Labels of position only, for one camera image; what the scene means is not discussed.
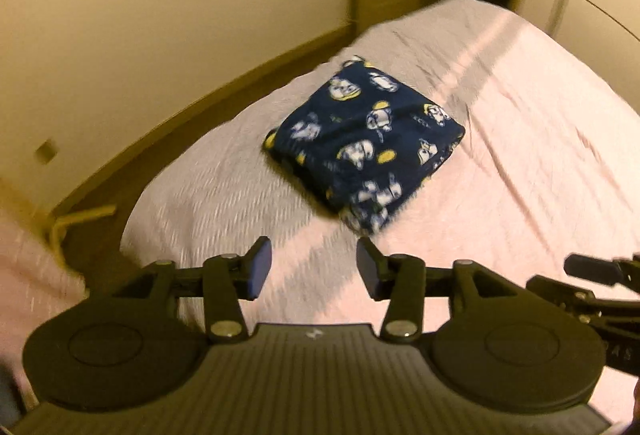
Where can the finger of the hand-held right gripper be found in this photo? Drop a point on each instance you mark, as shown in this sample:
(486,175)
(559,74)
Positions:
(590,267)
(555,287)

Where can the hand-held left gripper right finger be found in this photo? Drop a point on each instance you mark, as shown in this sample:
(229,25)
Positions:
(367,265)

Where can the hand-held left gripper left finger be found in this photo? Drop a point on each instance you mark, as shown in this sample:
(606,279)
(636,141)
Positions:
(260,265)

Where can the navy printed fleece pants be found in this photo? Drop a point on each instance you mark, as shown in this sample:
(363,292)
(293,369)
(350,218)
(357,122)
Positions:
(370,135)

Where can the pink grey striped bed cover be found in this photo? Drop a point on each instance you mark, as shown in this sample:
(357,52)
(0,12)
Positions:
(525,140)

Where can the yellow plastic hanger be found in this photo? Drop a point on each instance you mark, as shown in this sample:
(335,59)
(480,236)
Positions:
(75,215)

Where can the wall socket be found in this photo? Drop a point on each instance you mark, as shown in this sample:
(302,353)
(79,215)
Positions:
(46,151)

